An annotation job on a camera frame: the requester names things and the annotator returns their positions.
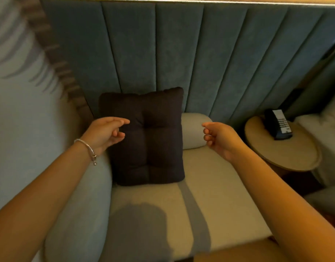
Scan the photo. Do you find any person's left hand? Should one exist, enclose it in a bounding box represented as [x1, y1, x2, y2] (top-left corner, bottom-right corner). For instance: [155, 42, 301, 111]
[81, 117, 130, 156]

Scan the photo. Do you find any person's right hand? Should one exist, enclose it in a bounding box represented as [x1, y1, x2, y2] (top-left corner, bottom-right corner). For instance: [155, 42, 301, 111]
[202, 122, 240, 163]

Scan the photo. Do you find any person's right forearm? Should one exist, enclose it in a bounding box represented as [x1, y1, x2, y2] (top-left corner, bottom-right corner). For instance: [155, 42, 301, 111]
[230, 146, 335, 262]

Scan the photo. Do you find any person's left forearm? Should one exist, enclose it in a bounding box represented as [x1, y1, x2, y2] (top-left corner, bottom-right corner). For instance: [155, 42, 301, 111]
[0, 140, 97, 262]

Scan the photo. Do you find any dark tufted cushion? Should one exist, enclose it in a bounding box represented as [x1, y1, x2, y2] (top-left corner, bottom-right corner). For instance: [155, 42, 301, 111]
[98, 87, 186, 186]

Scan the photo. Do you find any beige upholstered armchair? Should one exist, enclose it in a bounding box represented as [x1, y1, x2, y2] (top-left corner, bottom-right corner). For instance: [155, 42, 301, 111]
[44, 112, 275, 262]

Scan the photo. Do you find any black desk telephone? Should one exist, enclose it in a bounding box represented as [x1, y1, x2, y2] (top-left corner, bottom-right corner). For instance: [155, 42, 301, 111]
[263, 109, 293, 141]

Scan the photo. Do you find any round beige side table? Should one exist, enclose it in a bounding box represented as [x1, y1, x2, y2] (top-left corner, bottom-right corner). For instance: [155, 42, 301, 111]
[244, 116, 322, 172]

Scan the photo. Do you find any white bed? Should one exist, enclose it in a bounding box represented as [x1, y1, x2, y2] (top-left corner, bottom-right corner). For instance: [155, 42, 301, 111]
[294, 87, 335, 188]

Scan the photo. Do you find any light strip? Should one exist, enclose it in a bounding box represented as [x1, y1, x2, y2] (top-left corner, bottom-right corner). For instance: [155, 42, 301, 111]
[40, 0, 335, 7]

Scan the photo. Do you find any silver bracelet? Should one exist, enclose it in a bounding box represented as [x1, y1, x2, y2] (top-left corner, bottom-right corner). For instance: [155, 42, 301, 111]
[74, 138, 98, 166]

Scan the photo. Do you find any blue padded wall panel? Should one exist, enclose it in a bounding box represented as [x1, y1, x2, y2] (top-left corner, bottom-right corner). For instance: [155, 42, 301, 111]
[40, 0, 335, 130]

